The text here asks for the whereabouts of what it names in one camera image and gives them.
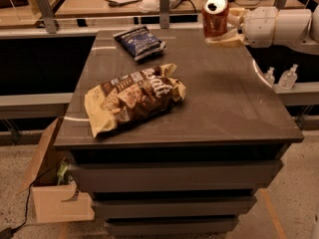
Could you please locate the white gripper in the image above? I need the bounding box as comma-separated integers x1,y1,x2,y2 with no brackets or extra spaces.
205,7,278,48

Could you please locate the red coke can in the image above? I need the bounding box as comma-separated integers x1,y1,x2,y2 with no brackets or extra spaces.
201,0,229,38

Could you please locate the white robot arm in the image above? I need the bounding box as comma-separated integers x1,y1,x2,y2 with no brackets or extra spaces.
205,7,319,55

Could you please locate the clear bottle left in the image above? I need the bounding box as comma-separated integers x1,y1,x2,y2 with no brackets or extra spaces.
264,67,275,85

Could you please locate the clear bottle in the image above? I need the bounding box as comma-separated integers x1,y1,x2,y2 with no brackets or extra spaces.
264,67,275,85
278,64,298,90

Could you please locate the clear bottle right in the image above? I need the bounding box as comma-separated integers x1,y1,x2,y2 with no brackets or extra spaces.
278,64,298,90

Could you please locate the white bowl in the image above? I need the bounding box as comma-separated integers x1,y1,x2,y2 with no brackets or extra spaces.
137,0,159,13

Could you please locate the blue chip bag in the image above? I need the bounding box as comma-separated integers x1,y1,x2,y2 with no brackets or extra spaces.
114,26,165,61

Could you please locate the brown yellow snack bag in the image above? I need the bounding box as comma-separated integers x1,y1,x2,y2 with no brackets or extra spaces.
84,64,185,137

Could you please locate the grey drawer cabinet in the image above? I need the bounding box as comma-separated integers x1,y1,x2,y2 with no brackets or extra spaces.
55,29,303,236

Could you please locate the cardboard box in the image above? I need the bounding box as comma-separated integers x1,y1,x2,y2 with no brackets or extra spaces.
19,118,95,223

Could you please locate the metal bracket middle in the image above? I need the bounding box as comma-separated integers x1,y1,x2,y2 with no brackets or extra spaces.
159,0,169,29

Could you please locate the metal bracket left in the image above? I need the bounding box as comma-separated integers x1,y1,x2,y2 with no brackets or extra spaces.
36,0,58,34

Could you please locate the black floor cable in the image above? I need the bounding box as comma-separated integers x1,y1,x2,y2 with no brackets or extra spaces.
0,164,64,239

